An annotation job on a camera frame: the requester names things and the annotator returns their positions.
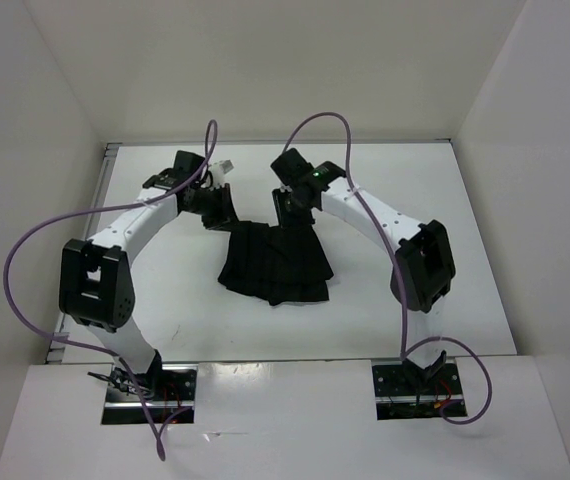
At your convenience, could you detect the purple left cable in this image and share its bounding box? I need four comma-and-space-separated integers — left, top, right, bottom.
3, 119, 219, 461

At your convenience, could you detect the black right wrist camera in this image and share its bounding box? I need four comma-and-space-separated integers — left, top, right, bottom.
270, 148, 314, 187

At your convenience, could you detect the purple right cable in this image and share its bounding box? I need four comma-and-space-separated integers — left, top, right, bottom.
284, 112, 493, 426

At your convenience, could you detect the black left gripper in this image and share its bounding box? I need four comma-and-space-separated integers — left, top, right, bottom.
185, 183, 244, 234

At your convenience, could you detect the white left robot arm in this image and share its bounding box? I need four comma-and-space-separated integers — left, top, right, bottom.
59, 183, 238, 400

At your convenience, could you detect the aluminium table frame rail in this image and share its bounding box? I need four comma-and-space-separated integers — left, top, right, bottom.
44, 142, 119, 364

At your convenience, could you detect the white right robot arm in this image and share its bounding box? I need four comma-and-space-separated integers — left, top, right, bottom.
271, 150, 456, 393

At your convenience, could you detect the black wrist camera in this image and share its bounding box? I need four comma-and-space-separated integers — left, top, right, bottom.
140, 149, 234, 194
270, 148, 314, 187

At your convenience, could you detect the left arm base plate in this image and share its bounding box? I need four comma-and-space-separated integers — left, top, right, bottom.
89, 363, 198, 426

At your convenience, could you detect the black pleated skirt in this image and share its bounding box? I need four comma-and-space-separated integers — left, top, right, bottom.
218, 221, 334, 306

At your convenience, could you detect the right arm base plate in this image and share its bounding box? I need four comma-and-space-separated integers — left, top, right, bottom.
371, 361, 467, 421

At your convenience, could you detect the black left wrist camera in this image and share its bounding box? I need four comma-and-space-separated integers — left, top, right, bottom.
140, 149, 234, 194

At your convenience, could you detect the purple cable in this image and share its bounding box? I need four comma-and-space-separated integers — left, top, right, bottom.
3, 119, 219, 461
284, 112, 493, 426

